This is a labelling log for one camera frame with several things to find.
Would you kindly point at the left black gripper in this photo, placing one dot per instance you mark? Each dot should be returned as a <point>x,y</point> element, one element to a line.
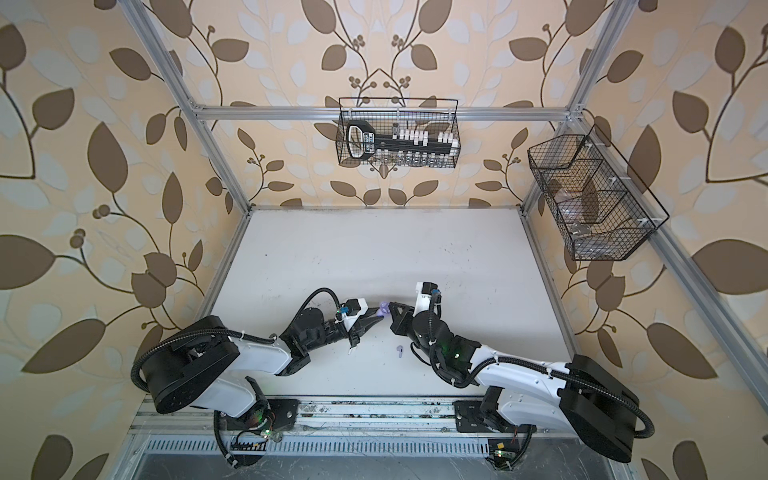
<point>363,328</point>

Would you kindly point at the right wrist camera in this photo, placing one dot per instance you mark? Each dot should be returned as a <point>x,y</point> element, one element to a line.
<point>429,298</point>

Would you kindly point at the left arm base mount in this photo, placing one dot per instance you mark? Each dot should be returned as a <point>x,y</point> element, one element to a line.
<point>258,420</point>

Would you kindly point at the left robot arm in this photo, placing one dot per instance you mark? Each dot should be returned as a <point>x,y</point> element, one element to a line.
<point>209,366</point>

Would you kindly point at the black wire basket centre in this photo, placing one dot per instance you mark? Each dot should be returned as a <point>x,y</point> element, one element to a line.
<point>431,113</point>

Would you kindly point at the black wire basket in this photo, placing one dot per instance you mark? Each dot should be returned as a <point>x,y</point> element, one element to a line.
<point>600,204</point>
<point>431,113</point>

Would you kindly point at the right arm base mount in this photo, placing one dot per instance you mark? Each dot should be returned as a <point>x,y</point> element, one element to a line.
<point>472,417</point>

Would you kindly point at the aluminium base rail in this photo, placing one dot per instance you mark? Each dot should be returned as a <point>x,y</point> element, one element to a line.
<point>324,414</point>

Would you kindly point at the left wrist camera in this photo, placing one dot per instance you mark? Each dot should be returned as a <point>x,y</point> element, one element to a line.
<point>352,309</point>

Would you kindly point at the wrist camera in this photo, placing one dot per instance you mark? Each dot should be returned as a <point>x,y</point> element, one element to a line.
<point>352,309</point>
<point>429,298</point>

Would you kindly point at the black wire basket right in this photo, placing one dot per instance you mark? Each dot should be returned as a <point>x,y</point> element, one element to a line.
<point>600,204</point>

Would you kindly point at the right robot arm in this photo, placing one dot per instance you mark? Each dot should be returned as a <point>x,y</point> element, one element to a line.
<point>578,396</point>

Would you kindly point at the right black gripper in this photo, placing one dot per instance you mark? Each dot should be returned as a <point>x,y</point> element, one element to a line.
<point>400,322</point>

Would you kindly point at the black tool with white bits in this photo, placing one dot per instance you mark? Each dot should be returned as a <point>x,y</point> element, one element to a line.
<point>364,142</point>

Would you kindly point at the purple round charging case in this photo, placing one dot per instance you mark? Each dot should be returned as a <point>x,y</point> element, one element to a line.
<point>383,309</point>

